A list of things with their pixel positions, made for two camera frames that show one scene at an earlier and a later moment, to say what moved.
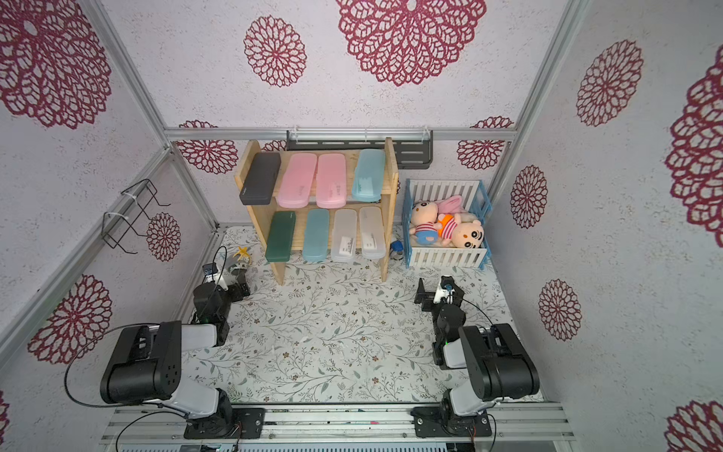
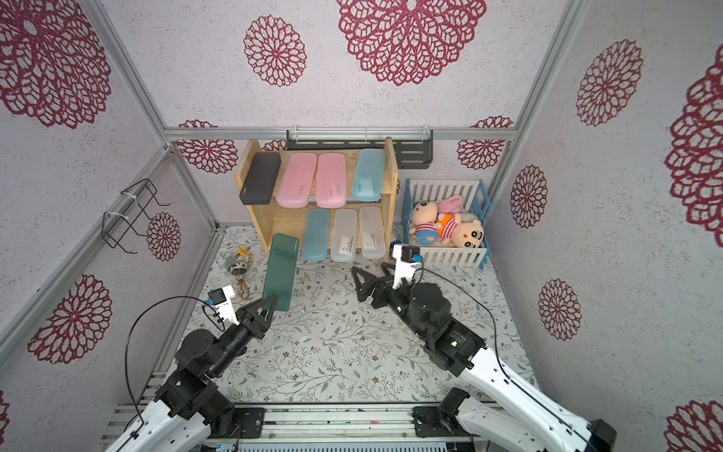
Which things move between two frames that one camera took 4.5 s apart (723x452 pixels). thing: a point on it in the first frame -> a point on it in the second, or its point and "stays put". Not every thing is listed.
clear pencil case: x=344 y=237 stays put
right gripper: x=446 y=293 -> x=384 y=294
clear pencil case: x=372 y=232 stays put
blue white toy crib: x=445 y=223 stays put
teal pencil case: x=316 y=233 stays put
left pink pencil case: x=297 y=181 stays put
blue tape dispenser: x=396 y=250 stays put
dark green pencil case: x=281 y=236 -> x=281 y=269
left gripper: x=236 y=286 -> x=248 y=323
